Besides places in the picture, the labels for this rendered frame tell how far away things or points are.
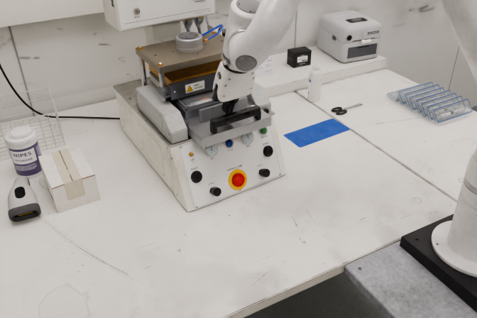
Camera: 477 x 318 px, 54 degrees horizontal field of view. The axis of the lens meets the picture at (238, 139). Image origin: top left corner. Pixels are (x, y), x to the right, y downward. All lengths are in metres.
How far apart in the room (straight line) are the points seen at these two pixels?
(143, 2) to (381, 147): 0.89
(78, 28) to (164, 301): 1.12
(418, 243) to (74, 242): 0.86
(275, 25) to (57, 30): 1.05
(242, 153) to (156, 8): 0.51
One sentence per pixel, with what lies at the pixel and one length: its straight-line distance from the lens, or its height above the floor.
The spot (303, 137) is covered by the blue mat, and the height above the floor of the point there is 0.75.
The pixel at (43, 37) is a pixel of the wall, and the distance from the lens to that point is 1.86.
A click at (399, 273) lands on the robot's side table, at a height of 0.75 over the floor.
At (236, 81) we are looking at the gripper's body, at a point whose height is 1.11.
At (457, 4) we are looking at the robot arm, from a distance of 0.96.
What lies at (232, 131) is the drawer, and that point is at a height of 0.96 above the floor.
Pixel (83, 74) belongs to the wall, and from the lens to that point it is 1.92.
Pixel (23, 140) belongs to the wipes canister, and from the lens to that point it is 1.50.
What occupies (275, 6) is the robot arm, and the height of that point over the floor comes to 1.33.
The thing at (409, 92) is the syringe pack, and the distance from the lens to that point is 1.90.
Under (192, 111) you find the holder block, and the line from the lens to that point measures 1.29.
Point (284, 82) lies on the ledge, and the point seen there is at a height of 0.79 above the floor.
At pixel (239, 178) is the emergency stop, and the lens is 1.34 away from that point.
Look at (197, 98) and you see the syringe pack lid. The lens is 1.33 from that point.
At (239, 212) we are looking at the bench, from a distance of 1.30.
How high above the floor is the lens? 1.59
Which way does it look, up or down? 31 degrees down
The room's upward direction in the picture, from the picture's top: 1 degrees counter-clockwise
